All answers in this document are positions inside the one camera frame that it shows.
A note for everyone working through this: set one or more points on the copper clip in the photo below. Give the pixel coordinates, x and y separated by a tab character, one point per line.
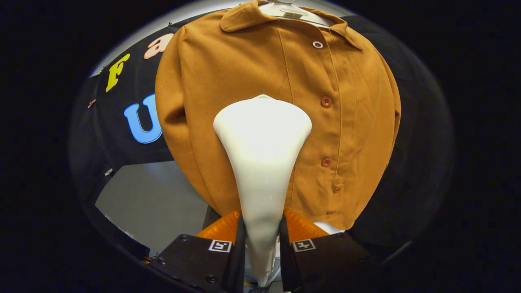
91	103

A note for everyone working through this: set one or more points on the silver clip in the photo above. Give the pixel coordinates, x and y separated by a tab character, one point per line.
108	171

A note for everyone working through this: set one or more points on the grey cabinet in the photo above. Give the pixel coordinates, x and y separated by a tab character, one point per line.
154	203

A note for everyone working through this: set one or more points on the orange button-up shirt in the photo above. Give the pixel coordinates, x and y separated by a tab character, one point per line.
244	69

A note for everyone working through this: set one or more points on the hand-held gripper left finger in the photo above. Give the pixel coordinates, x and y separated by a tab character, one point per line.
240	260

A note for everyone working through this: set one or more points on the black backdrop cloth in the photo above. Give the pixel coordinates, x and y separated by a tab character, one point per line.
110	134

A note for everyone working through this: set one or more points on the white garment steamer head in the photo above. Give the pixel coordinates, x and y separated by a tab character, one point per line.
262	162

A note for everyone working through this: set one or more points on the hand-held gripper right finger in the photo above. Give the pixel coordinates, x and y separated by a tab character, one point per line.
285	260

